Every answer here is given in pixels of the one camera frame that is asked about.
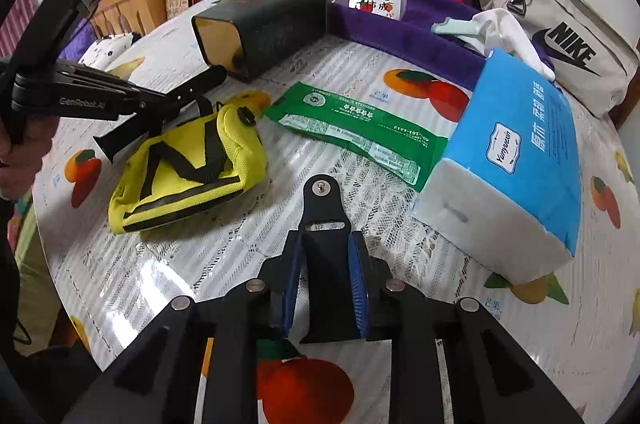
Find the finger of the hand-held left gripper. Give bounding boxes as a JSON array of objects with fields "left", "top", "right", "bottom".
[{"left": 126, "top": 66, "right": 229, "bottom": 113}]

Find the white spotted plush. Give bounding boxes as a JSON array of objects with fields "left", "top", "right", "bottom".
[{"left": 77, "top": 32, "right": 143, "bottom": 70}]

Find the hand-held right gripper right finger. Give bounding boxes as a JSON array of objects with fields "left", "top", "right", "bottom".
[{"left": 349, "top": 233, "right": 586, "bottom": 424}]

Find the purple cloth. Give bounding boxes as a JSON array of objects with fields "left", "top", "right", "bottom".
[{"left": 60, "top": 22, "right": 98, "bottom": 62}]

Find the mint green cloth piece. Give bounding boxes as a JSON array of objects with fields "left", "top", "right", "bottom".
[{"left": 431, "top": 15, "right": 488, "bottom": 52}]

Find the purple towel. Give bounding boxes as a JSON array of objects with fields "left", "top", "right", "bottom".
[{"left": 325, "top": 0, "right": 557, "bottom": 92}]

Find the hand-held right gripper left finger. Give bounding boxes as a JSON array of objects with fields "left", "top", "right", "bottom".
[{"left": 62, "top": 231, "right": 307, "bottom": 424}]

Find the dark green tin box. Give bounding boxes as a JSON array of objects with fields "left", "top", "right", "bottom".
[{"left": 191, "top": 0, "right": 331, "bottom": 84}]

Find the blue tissue pack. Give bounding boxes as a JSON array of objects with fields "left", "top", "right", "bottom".
[{"left": 411, "top": 47, "right": 583, "bottom": 275}]

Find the pink striped cloth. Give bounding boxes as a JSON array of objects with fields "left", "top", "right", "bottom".
[{"left": 0, "top": 0, "right": 38, "bottom": 55}]

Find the yellow pouch with black straps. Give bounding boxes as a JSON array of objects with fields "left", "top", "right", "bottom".
[{"left": 97, "top": 92, "right": 268, "bottom": 235}]

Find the beige waist bag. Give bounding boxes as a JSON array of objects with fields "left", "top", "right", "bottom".
[{"left": 470, "top": 0, "right": 640, "bottom": 120}]

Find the person's left hand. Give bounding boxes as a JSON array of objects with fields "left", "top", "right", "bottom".
[{"left": 0, "top": 114, "right": 55, "bottom": 201}]

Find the green plastic packet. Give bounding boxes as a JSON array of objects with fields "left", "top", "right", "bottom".
[{"left": 263, "top": 82, "right": 449, "bottom": 192}]

